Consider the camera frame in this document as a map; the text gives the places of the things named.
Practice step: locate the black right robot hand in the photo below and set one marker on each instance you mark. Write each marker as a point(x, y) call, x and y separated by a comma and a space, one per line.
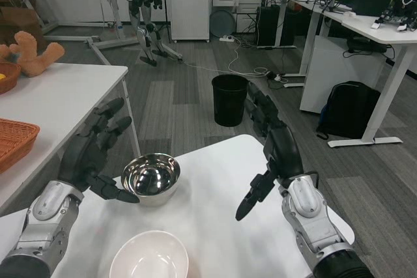
point(280, 151)

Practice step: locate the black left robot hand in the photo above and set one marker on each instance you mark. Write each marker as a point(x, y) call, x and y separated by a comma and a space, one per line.
point(88, 157)

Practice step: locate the shiny metal bowl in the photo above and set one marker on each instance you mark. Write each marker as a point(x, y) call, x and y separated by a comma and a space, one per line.
point(151, 178)

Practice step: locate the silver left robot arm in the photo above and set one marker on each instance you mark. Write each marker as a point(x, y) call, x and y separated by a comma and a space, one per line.
point(42, 226)

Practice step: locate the white ceramic bowl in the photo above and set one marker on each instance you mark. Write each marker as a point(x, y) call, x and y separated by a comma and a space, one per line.
point(150, 256)

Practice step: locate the white side table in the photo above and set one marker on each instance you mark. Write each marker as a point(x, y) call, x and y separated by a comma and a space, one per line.
point(62, 102)

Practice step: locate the black trash bin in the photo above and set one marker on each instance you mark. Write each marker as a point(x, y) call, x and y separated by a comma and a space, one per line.
point(228, 102)

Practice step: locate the orange woven basket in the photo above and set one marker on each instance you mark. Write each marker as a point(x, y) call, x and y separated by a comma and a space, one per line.
point(14, 143)

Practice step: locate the black backpack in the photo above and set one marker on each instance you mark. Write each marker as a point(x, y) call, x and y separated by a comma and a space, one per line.
point(350, 112)

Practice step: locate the brown round wicker basket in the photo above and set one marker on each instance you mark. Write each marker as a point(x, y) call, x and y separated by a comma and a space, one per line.
point(8, 77)

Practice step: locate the orange plush toy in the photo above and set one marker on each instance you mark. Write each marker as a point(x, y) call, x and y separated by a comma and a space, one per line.
point(32, 55)

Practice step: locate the black computer tower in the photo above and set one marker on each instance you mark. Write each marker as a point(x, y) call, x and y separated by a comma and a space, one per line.
point(270, 27)

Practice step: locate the white power strip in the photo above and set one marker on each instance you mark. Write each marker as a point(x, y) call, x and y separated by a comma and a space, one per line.
point(227, 38)

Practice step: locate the white standing desk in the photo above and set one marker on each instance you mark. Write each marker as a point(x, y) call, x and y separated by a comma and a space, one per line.
point(365, 43)

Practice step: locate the white robot support stand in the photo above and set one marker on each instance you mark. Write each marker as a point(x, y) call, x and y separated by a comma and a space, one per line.
point(107, 21)

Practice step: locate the grey round tray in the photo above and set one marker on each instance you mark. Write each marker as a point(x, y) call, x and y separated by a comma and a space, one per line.
point(222, 23)

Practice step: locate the white drawer unit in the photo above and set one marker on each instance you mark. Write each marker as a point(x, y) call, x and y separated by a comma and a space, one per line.
point(242, 11)

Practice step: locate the brown cardboard box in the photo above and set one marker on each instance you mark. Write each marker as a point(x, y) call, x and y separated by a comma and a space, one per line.
point(19, 27)

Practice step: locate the silver humanoid robot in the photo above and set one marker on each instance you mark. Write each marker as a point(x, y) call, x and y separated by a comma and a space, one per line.
point(145, 8)

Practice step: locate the black laptop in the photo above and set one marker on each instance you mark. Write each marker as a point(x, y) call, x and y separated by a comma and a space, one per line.
point(368, 3)

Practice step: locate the white metal cabinet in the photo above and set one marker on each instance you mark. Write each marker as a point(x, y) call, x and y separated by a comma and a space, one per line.
point(190, 1)

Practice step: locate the small black desk robot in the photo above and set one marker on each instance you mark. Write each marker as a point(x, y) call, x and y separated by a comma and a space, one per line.
point(399, 12)

